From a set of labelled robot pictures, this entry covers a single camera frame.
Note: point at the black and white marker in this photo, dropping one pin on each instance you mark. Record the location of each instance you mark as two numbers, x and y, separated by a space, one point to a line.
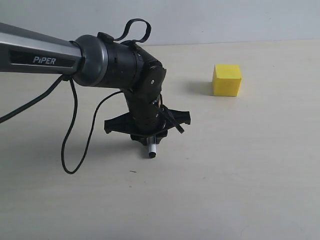
152 147

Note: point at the yellow foam cube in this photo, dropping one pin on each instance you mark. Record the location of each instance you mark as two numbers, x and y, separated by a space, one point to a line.
226 80

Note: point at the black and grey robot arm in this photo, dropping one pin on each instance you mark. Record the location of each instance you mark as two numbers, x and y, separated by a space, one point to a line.
100 61

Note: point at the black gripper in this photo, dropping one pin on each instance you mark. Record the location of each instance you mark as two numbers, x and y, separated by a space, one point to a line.
156 123

